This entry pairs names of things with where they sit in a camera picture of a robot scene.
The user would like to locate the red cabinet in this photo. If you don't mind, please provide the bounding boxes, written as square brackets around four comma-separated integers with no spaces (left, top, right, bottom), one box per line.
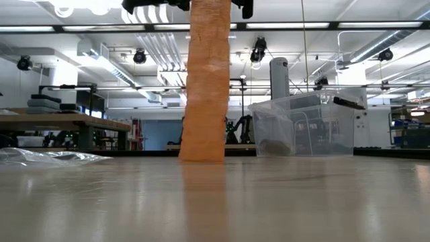
[130,117,144,151]

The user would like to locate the orange elastic bandage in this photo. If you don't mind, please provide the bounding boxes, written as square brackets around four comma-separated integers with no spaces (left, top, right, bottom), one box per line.
[177,0,232,165]

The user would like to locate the storage shelf rack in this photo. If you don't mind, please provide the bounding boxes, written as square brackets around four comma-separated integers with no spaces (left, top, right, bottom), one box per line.
[388,96,430,149]

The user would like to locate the clear plastic box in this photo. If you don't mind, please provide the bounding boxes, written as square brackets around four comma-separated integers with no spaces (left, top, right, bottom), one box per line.
[248,89,366,158]

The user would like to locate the black aluminium rig frame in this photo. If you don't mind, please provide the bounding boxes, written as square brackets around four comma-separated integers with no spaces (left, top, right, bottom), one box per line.
[0,20,430,159]

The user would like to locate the thin hanging cable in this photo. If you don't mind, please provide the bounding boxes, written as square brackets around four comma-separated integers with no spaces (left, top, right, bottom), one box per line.
[300,0,310,95]

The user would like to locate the clear plastic zip bag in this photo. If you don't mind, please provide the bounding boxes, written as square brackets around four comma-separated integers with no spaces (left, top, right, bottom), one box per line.
[251,102,296,158]

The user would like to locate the black ceiling cable reel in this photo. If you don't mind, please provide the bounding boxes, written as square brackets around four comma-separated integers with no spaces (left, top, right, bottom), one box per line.
[314,76,329,91]
[132,49,148,65]
[378,48,394,63]
[250,36,268,64]
[16,55,34,72]

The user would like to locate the stacked grey pads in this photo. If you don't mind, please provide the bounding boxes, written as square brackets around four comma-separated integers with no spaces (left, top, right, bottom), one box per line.
[26,93,81,115]

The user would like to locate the wooden workbench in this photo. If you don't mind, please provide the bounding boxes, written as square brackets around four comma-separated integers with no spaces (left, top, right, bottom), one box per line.
[0,113,132,151]

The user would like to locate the background wooden table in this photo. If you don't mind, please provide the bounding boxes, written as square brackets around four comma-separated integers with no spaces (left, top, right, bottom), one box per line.
[165,143,256,151]

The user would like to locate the crumpled clear plastic bag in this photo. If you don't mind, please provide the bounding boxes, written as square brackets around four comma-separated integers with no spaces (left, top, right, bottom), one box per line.
[0,147,114,168]

